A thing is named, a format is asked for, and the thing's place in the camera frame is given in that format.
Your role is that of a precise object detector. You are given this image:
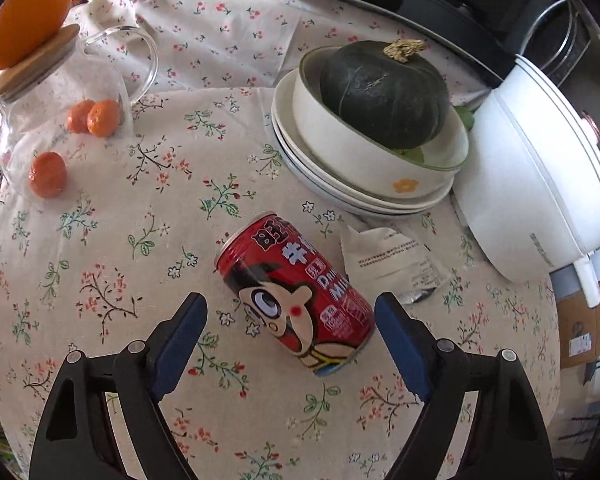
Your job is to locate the white electric pot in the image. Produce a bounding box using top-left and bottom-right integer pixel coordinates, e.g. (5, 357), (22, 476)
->
(452, 55), (600, 309)

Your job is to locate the red drink can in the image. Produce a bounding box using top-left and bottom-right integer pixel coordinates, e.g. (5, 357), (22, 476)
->
(215, 211), (376, 377)

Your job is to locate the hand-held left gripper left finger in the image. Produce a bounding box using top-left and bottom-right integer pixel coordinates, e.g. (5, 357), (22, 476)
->
(28, 291), (208, 480)

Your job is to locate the dark green pumpkin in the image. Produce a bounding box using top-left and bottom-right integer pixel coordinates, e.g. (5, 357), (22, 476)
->
(320, 39), (451, 150)

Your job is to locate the large orange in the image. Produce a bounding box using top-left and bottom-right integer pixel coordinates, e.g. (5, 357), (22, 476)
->
(0, 0), (74, 71)

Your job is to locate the green leafy vegetable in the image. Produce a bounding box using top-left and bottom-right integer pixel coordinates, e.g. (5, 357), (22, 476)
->
(395, 105), (476, 166)

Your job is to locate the glass teapot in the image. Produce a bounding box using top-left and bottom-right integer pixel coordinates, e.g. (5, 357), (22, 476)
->
(0, 24), (160, 212)

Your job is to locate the wooden teapot lid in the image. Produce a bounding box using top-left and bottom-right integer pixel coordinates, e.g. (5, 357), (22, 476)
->
(0, 24), (81, 102)

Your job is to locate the cherry print cloth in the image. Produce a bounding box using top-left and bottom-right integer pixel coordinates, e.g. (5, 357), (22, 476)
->
(62, 0), (481, 107)

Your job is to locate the floral tablecloth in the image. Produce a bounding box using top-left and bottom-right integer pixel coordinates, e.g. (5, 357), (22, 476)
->
(0, 87), (564, 480)

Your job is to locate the torn white packet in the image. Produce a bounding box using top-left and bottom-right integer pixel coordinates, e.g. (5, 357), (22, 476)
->
(339, 222), (454, 306)

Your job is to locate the small tangerine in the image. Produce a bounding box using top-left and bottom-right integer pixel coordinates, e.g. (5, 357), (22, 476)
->
(66, 100), (97, 135)
(87, 98), (120, 138)
(28, 151), (68, 199)

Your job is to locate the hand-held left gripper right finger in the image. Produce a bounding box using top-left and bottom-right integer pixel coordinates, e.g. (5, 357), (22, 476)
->
(374, 291), (555, 480)

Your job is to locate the white bowl with flower print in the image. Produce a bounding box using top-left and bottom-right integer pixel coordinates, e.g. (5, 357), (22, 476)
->
(292, 46), (470, 197)

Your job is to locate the cardboard box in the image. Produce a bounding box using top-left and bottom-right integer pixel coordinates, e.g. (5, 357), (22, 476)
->
(555, 275), (600, 372)

